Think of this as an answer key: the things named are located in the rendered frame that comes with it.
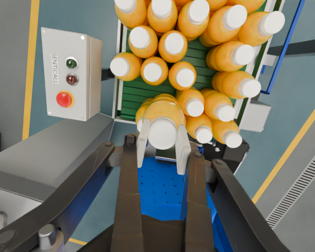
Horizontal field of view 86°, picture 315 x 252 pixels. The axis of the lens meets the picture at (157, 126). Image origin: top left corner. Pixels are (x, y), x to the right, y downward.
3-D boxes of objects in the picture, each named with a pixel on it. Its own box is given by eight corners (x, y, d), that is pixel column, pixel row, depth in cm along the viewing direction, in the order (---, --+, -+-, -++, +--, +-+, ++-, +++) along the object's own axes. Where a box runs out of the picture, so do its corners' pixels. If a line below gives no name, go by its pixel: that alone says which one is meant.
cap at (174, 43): (168, 56, 38) (168, 56, 36) (162, 38, 37) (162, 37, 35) (184, 50, 37) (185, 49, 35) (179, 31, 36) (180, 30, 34)
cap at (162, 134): (171, 113, 23) (172, 116, 21) (179, 139, 24) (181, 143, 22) (145, 122, 24) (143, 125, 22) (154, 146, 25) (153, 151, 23)
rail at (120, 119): (116, 118, 58) (114, 120, 55) (117, 116, 58) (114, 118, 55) (231, 136, 58) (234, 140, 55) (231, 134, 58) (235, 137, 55)
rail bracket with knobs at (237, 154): (208, 144, 65) (215, 158, 56) (213, 127, 63) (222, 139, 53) (233, 148, 65) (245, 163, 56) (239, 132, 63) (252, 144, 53)
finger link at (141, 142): (141, 168, 16) (133, 167, 16) (147, 139, 23) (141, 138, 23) (145, 141, 15) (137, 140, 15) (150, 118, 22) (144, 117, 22)
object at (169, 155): (156, 144, 63) (154, 163, 51) (157, 139, 62) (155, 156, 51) (182, 149, 63) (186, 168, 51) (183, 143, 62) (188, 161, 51)
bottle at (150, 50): (163, 41, 53) (161, 29, 36) (154, 63, 56) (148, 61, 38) (142, 31, 53) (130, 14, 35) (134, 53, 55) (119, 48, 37)
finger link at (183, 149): (183, 147, 15) (191, 149, 15) (179, 123, 22) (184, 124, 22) (177, 174, 17) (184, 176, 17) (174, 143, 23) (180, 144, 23)
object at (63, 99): (58, 105, 42) (55, 106, 40) (58, 90, 40) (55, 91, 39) (73, 107, 42) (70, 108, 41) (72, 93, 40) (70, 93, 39)
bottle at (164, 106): (173, 89, 40) (179, 99, 22) (182, 117, 42) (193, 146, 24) (146, 99, 41) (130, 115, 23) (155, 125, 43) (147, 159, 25)
